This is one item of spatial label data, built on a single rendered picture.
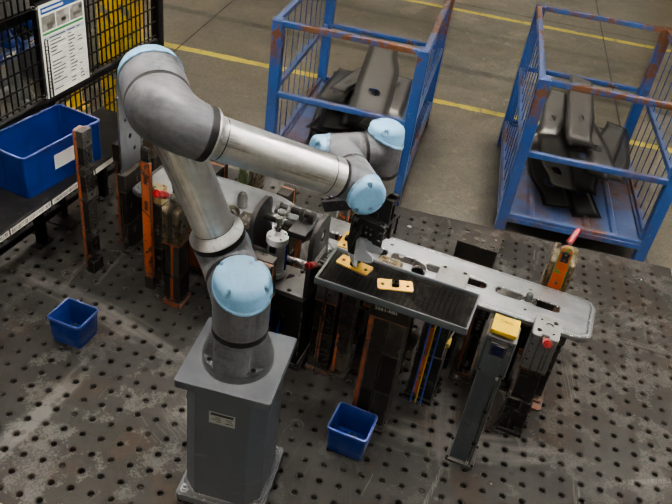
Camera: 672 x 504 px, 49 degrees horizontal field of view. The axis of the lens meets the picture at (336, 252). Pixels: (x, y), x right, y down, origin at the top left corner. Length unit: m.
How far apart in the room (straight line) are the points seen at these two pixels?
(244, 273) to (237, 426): 0.35
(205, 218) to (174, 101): 0.32
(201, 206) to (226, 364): 0.32
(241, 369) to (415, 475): 0.64
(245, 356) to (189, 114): 0.53
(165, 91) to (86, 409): 1.06
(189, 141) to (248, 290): 0.34
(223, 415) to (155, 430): 0.42
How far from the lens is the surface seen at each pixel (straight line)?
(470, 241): 2.19
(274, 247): 1.94
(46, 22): 2.41
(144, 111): 1.23
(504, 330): 1.71
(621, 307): 2.72
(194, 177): 1.41
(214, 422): 1.63
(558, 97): 4.58
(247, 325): 1.46
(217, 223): 1.48
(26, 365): 2.20
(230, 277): 1.44
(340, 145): 1.46
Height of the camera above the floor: 2.24
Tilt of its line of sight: 36 degrees down
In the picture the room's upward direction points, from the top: 9 degrees clockwise
